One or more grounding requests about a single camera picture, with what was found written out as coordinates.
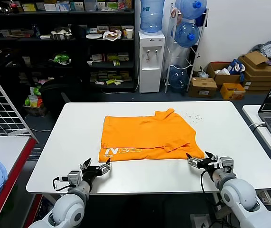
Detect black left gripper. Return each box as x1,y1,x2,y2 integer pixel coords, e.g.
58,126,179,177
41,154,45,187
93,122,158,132
79,158,112,183

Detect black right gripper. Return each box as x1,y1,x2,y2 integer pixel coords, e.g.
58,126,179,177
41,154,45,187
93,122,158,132
186,151,223,173

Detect orange t-shirt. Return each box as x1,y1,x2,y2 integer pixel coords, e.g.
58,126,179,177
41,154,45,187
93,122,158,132
98,108,205,163

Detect white floor power strip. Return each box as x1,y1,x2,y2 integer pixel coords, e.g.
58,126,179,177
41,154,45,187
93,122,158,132
189,213,212,228
256,190,271,205

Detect closed brown cardboard box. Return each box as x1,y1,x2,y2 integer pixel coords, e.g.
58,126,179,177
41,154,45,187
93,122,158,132
188,77,218,98

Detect yellow cardboard box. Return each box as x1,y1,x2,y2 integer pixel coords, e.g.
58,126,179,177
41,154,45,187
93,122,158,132
220,83,246,100

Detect black office chair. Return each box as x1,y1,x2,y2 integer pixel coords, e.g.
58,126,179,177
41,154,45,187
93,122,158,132
39,77,85,114

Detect open brown cardboard box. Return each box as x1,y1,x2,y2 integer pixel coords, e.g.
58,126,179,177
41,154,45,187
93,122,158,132
206,62,242,86

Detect blue water jug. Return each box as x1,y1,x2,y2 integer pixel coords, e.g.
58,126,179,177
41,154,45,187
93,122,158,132
174,0,207,20
139,0,166,36
174,21,200,48
167,65,190,92

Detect grey plastic bag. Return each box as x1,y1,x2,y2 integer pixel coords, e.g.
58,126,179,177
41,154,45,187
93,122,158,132
198,67,209,79

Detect basket of snack packs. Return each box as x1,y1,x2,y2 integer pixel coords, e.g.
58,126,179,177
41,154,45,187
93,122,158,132
22,86,50,117

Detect blue and white bag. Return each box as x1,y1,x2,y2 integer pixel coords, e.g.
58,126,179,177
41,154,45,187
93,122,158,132
227,59,246,76

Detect black shelving unit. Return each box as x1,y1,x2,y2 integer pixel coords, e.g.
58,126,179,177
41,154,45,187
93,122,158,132
0,0,136,93

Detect white metal jug rack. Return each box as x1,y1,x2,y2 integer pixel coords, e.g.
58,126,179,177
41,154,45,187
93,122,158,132
163,3,209,94

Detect white water dispenser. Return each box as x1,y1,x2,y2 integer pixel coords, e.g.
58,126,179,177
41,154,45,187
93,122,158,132
138,30,166,94

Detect stacked large cardboard boxes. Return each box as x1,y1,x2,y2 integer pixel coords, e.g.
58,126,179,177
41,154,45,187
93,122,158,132
238,51,271,92

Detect white and red box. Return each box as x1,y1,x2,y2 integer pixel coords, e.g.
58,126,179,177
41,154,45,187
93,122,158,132
91,54,105,63

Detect green vegetable bag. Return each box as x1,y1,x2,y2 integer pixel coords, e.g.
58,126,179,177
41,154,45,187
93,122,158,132
54,54,71,66

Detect white plate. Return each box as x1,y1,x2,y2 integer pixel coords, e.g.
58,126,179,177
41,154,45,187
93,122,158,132
85,33,103,40

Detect white plastic bread bag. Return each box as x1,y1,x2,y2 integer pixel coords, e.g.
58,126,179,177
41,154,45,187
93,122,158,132
103,30,122,43

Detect metal bowl with buns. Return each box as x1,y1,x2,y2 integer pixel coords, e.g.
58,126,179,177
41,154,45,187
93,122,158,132
50,27,73,41

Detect blue plastic bottle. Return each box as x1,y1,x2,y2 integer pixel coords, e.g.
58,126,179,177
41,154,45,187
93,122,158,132
32,24,41,38

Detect cola bottle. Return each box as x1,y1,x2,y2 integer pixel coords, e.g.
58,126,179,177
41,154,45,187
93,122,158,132
9,0,20,14

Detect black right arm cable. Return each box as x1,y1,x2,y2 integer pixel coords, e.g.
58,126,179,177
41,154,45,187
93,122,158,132
200,170,212,194

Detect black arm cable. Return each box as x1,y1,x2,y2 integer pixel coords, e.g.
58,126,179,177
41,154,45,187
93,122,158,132
52,176,70,192
200,170,212,194

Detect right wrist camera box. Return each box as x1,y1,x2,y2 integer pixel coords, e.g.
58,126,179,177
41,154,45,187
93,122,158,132
217,156,234,173

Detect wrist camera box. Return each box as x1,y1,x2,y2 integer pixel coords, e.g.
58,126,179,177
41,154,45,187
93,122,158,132
66,170,83,185
217,156,234,173

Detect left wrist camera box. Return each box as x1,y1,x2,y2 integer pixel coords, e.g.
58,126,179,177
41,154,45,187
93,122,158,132
66,170,83,185

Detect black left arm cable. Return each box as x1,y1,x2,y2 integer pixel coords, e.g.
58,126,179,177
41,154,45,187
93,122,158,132
52,176,70,192

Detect white laptop cable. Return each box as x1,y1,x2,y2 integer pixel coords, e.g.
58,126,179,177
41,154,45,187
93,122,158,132
248,122,266,130

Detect red metal table frame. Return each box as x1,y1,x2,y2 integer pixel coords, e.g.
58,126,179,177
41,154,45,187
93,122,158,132
0,137,43,228

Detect white wire grid panel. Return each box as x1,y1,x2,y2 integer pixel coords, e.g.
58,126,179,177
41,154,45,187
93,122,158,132
0,58,39,143

